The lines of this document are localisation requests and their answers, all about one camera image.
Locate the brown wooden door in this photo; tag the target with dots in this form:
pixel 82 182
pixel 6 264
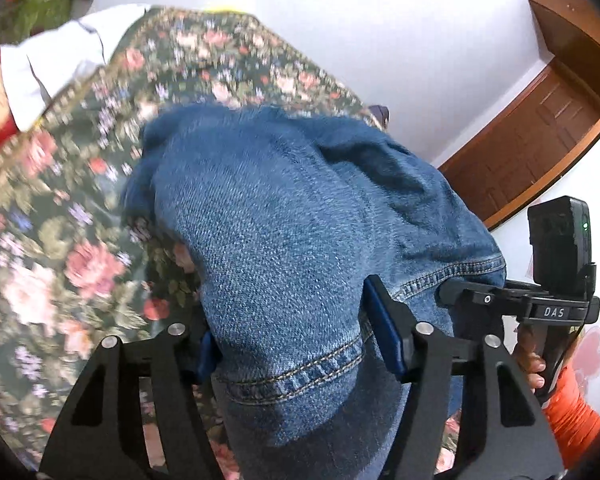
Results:
pixel 535 150

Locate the blue denim jacket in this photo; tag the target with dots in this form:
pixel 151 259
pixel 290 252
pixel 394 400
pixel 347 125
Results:
pixel 290 240

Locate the floral bedspread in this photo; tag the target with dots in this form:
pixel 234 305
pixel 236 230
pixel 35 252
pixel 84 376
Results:
pixel 65 240

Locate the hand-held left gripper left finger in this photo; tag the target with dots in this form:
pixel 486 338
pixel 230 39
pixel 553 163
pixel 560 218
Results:
pixel 180 360

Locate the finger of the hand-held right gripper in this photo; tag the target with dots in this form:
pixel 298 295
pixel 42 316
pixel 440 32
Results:
pixel 475 296

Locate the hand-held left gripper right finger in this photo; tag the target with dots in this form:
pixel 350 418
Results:
pixel 387 330

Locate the dark purple object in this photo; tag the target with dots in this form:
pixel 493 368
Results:
pixel 380 116

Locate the person's right forearm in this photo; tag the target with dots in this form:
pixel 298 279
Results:
pixel 572 415

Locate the person's right hand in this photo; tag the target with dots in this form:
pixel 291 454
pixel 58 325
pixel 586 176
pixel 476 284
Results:
pixel 529 360

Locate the white bed sheet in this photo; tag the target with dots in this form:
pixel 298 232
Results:
pixel 55 60

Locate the yellow cloth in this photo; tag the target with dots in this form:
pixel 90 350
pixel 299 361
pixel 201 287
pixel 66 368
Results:
pixel 222 9

